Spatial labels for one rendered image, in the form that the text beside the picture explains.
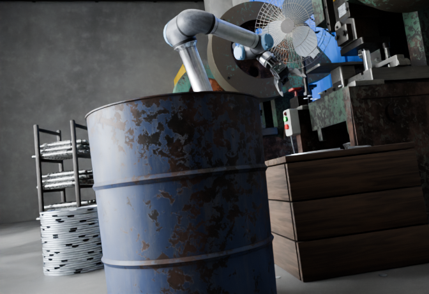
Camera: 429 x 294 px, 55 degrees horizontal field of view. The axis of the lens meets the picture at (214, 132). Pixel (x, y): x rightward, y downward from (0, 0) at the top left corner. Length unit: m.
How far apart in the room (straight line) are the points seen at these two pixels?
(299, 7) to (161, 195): 2.36
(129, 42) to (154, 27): 0.64
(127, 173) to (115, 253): 0.17
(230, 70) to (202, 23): 1.49
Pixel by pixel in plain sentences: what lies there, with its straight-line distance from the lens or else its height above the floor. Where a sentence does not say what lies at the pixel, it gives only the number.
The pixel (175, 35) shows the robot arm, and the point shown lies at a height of 0.98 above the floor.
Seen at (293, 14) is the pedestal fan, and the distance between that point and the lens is 3.00.
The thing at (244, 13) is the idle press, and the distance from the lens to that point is 3.50.
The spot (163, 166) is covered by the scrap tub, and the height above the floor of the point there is 0.34.
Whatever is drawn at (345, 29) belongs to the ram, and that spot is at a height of 0.95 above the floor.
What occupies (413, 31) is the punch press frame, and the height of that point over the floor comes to 0.89.
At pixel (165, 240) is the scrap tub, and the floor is 0.20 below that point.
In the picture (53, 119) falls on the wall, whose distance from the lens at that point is 8.49.
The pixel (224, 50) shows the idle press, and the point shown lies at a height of 1.33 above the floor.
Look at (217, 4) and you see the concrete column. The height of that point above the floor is 3.42.
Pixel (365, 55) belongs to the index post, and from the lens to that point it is 1.94.
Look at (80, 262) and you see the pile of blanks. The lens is 1.87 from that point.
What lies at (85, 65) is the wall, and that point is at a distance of 8.70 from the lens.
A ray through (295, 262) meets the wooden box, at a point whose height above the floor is 0.05.
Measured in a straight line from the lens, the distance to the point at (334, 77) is 2.07.
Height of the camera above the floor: 0.30
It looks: 7 degrees up
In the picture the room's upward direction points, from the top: 7 degrees counter-clockwise
